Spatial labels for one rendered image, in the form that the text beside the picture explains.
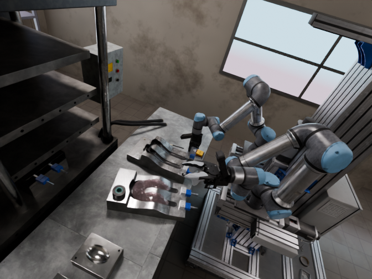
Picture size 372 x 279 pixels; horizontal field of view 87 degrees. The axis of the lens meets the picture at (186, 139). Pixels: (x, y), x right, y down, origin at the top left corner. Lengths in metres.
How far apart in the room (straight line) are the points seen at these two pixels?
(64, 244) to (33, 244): 0.15
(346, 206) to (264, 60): 2.12
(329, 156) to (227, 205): 0.72
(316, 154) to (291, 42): 2.26
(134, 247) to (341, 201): 1.25
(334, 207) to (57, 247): 1.61
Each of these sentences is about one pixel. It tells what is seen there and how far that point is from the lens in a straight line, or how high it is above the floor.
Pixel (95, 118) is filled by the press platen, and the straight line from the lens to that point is 1.67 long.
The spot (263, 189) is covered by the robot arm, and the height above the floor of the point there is 1.23.
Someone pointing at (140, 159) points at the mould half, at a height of 0.87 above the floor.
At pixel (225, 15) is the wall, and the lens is 3.05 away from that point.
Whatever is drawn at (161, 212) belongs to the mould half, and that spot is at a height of 0.87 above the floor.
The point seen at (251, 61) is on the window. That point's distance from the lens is 3.08.
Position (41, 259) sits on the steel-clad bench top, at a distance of 1.37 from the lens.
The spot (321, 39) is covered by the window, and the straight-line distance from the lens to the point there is 3.10.
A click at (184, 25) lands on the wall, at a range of 3.20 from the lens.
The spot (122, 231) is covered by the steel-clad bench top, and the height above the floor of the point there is 0.80.
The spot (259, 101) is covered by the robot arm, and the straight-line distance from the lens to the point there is 1.33.
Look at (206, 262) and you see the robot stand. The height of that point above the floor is 0.21.
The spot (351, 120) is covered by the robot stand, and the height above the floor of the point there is 1.69.
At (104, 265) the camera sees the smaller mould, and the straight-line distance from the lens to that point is 1.22.
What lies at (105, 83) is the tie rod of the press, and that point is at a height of 1.34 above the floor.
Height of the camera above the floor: 2.04
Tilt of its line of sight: 40 degrees down
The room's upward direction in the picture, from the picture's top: 17 degrees clockwise
